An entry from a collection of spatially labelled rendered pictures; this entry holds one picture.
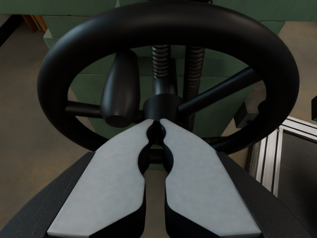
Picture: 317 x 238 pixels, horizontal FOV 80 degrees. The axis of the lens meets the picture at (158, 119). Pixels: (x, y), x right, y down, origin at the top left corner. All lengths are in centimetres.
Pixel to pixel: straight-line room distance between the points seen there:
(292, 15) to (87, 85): 42
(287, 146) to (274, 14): 78
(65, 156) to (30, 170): 18
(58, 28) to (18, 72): 136
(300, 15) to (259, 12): 7
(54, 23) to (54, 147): 93
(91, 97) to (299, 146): 94
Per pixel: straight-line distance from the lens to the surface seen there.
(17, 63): 183
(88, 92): 51
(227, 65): 43
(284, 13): 40
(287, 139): 110
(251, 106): 55
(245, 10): 25
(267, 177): 94
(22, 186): 124
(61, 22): 39
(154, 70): 26
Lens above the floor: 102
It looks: 58 degrees down
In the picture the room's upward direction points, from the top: 2 degrees clockwise
